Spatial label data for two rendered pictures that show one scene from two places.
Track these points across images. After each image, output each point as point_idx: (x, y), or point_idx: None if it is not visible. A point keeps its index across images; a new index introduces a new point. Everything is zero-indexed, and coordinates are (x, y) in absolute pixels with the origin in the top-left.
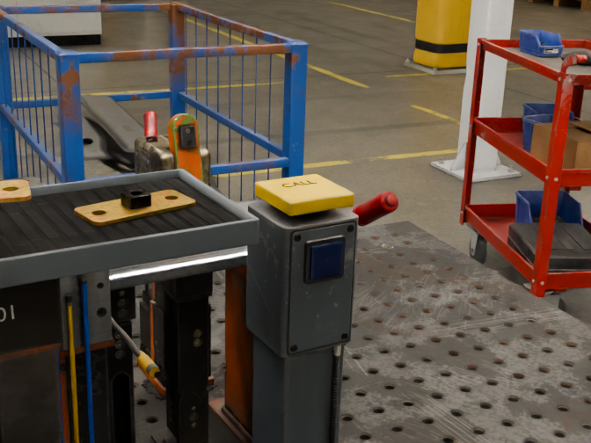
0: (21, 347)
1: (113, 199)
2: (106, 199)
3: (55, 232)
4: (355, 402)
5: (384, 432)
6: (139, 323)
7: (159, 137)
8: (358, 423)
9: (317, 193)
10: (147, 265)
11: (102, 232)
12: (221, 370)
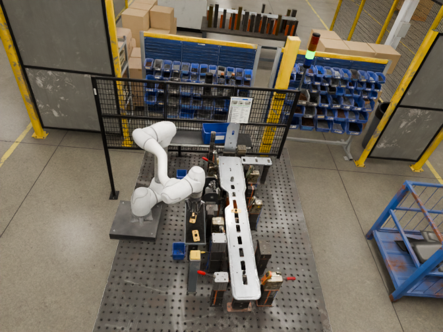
0: None
1: (200, 234)
2: (200, 234)
3: (192, 227)
4: (241, 331)
5: (229, 330)
6: (288, 302)
7: (279, 275)
8: (234, 327)
9: (192, 254)
10: (231, 261)
11: (190, 230)
12: (262, 310)
